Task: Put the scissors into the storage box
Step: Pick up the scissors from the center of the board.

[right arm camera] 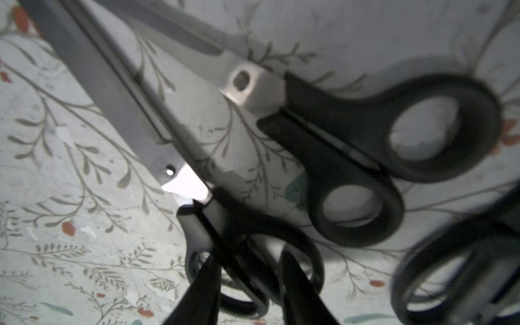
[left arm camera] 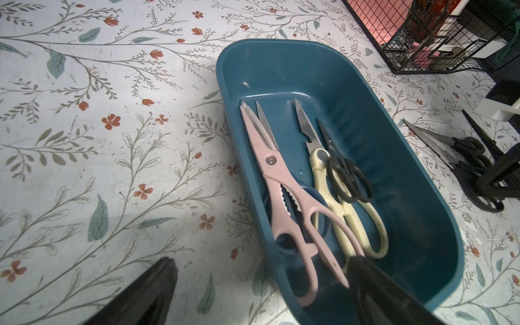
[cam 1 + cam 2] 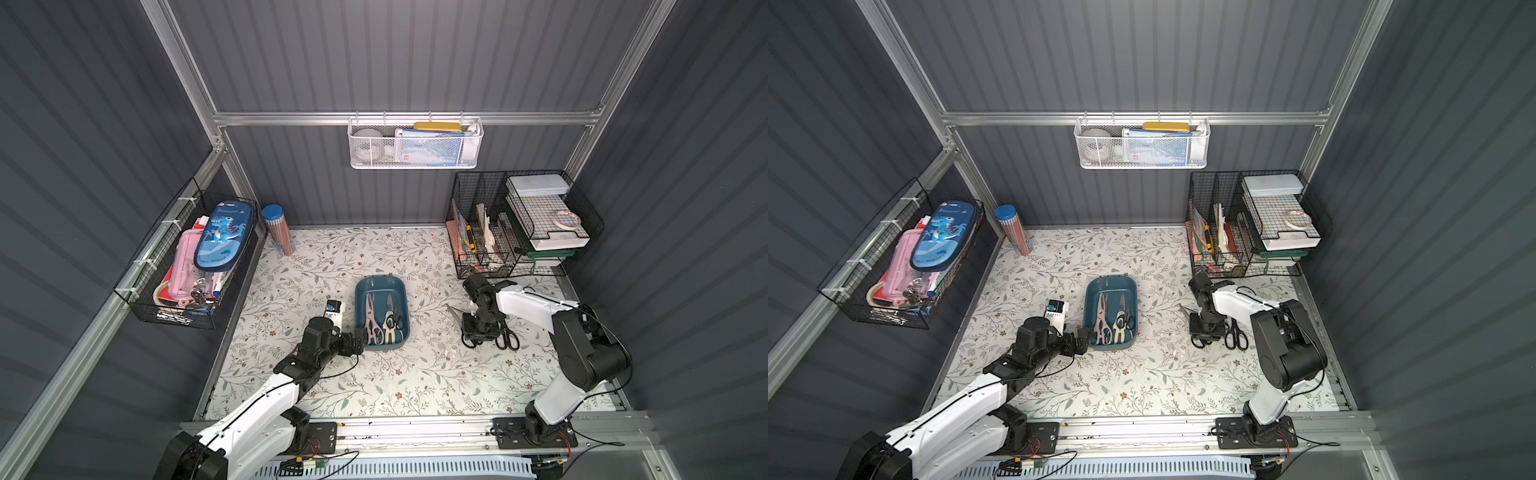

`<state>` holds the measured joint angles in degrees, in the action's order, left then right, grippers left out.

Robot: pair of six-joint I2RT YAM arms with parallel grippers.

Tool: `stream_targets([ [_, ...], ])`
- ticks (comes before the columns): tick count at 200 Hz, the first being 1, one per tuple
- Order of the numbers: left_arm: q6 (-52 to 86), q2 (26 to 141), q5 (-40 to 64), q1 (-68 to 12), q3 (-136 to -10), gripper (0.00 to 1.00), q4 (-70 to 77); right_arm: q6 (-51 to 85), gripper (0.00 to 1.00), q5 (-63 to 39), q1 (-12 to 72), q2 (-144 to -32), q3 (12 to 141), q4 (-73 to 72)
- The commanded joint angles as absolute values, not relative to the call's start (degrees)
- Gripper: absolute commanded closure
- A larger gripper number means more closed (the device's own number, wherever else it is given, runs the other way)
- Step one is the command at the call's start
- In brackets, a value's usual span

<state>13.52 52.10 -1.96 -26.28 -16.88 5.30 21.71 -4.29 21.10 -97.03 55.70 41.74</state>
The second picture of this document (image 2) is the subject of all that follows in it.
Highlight black handled scissors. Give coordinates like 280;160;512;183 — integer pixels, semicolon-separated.
404;121;505;213

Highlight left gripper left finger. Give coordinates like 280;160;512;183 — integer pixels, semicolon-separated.
85;257;178;325

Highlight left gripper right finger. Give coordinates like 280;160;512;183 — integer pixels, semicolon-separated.
347;255;443;324

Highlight small black scissors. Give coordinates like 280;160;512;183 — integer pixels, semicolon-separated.
317;119;374;203

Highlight all black scissors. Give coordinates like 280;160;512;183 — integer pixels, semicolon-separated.
450;110;505;169

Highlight pink kitchen scissors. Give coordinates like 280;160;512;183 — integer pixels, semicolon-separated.
240;100;364;307

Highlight black wire desk organizer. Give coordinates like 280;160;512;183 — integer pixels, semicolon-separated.
345;1;519;74

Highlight cream kitchen scissors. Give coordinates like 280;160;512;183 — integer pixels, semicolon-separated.
295;100;389;259

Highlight teal plastic storage box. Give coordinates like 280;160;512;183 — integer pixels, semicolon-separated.
216;39;464;324

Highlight blue handled scissors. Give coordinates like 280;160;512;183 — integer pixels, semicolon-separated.
249;102;328;257

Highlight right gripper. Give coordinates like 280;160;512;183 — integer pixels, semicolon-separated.
473;144;519;199

